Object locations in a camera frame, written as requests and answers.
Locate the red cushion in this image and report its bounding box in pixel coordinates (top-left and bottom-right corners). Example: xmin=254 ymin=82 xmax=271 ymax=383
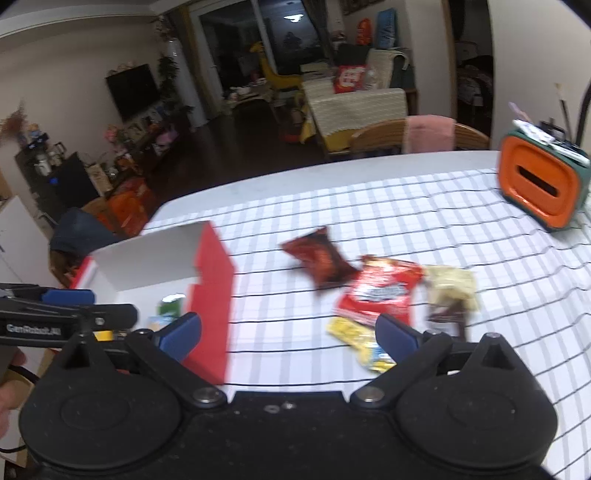
xmin=334 ymin=65 xmax=367 ymax=94

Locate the yellow giraffe toy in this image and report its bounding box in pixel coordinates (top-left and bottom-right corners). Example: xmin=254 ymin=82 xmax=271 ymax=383
xmin=250 ymin=41 xmax=303 ymax=92

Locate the cream nougat snack packet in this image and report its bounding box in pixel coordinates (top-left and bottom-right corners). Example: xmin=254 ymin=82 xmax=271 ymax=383
xmin=424 ymin=265 xmax=479 ymax=312

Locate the green snack packet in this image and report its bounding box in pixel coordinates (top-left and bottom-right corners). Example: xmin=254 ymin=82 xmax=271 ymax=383
xmin=157 ymin=293 xmax=186 ymax=319

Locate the brown M&M's bag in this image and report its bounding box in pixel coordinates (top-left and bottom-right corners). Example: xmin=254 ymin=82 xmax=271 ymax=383
xmin=427 ymin=300 xmax=468 ymax=341

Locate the copper Oreo snack bag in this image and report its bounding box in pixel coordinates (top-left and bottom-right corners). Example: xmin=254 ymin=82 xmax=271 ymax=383
xmin=280 ymin=226 xmax=359 ymax=289

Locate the white grid tablecloth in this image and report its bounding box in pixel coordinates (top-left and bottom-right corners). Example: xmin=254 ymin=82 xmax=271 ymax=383
xmin=146 ymin=169 xmax=590 ymax=479

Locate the red snack bag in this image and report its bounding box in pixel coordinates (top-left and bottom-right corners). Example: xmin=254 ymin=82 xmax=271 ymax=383
xmin=334 ymin=255 xmax=424 ymax=327

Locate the red and white cardboard box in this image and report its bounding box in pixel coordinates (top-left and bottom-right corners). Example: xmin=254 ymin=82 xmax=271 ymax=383
xmin=72 ymin=221 xmax=235 ymax=385

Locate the cream covered sofa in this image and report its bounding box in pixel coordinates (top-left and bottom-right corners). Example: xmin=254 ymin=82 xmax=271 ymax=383
xmin=300 ymin=49 xmax=417 ymax=154

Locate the yellow minion jelly pouch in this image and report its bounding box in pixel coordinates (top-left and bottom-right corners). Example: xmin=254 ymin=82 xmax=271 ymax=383
xmin=328 ymin=317 xmax=397 ymax=374

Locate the chair with dark blue jacket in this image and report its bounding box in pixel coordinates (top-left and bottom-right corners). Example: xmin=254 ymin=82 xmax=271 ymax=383
xmin=49 ymin=208 xmax=122 ymax=284

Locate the wall television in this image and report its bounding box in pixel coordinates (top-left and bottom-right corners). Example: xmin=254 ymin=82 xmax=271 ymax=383
xmin=105 ymin=64 xmax=160 ymax=122

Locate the wooden chair with pink cloth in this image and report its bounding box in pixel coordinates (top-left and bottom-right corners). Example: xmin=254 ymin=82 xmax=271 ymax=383
xmin=349 ymin=115 xmax=490 ymax=154

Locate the person's left hand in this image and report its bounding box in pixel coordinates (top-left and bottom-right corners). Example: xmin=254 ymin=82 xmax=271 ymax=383
xmin=0 ymin=350 xmax=33 ymax=439

